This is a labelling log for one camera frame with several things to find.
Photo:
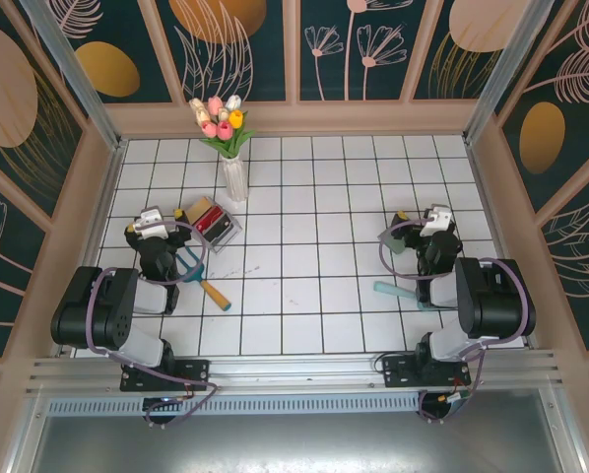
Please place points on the artificial tulip bouquet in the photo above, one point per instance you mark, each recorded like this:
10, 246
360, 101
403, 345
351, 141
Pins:
223, 129

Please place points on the gold credit card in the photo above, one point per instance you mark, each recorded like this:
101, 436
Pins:
200, 208

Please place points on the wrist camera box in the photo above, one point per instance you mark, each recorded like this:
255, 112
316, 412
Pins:
147, 220
435, 221

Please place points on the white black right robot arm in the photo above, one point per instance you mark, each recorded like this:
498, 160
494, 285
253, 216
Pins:
491, 300

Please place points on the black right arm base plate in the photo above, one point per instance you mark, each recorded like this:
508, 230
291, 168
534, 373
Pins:
398, 372

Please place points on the black credit card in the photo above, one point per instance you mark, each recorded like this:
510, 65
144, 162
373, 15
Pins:
223, 231

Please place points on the red credit card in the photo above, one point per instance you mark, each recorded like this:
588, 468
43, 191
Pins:
211, 220

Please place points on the clear acrylic card box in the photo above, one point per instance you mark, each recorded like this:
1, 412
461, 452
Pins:
220, 236

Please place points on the aluminium front rail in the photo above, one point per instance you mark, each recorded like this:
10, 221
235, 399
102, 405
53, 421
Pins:
294, 377

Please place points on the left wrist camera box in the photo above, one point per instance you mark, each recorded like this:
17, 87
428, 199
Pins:
147, 220

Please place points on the white ribbed vase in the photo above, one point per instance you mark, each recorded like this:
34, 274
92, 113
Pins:
235, 180

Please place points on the grey metal sheet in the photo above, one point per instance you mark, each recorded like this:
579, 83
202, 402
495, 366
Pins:
294, 443

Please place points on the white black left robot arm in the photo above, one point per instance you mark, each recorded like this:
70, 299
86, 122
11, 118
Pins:
147, 298

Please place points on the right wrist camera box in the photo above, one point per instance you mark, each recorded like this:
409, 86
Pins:
435, 221

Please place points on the aluminium corner post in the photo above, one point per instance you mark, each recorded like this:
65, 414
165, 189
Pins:
505, 69
80, 84

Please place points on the aluminium side rail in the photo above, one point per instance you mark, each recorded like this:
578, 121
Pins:
502, 246
94, 246

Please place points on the teal plastic scoop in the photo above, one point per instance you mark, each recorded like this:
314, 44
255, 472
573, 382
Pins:
398, 291

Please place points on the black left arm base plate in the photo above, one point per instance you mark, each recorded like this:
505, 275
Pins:
196, 372

